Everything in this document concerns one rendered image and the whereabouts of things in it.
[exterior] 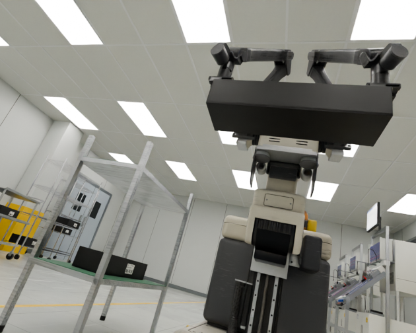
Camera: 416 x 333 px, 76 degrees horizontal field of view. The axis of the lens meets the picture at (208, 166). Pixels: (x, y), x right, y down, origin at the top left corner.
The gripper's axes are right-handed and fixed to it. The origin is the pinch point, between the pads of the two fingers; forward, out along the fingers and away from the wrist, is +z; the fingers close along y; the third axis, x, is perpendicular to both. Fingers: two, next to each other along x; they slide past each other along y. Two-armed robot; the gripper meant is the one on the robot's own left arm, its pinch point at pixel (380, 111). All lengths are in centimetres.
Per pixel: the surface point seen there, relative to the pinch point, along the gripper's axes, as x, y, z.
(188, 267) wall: 801, -292, 21
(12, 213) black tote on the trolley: 245, -415, 37
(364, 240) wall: 786, 208, -170
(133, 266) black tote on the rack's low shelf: 96, -117, 65
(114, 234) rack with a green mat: 43, -105, 53
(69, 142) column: 380, -530, -161
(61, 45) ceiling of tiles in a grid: 136, -366, -196
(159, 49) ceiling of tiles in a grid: 142, -207, -195
